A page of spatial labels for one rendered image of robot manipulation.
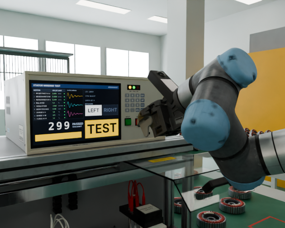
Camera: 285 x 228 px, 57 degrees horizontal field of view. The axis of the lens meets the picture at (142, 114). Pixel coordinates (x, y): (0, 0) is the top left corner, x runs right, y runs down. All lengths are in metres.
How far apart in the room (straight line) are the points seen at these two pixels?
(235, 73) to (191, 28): 4.36
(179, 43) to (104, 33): 3.63
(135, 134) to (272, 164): 0.45
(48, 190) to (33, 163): 0.08
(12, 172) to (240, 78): 0.52
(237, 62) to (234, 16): 6.67
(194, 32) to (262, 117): 1.84
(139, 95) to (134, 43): 7.66
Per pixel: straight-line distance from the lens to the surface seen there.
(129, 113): 0.81
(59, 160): 0.70
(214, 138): 0.42
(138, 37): 8.59
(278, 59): 4.22
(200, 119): 0.41
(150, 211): 0.82
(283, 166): 0.51
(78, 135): 0.74
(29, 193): 0.70
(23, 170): 0.69
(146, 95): 0.84
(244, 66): 0.50
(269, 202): 1.47
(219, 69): 0.49
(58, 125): 0.72
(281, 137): 0.50
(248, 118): 4.42
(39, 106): 0.70
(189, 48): 4.73
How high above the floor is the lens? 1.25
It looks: 3 degrees down
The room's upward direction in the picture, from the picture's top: straight up
